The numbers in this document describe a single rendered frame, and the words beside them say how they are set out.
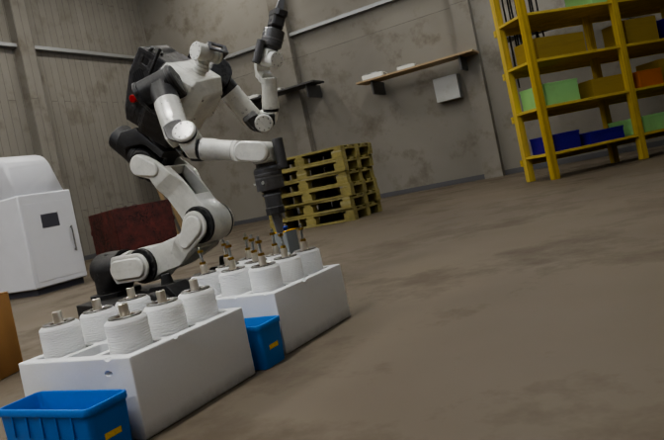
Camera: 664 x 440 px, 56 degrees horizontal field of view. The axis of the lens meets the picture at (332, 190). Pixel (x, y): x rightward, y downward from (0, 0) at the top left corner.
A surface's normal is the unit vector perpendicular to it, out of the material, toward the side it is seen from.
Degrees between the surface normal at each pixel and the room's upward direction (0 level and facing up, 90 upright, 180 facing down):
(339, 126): 90
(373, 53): 90
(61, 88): 90
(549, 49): 90
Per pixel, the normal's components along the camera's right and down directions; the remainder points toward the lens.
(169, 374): 0.85, -0.17
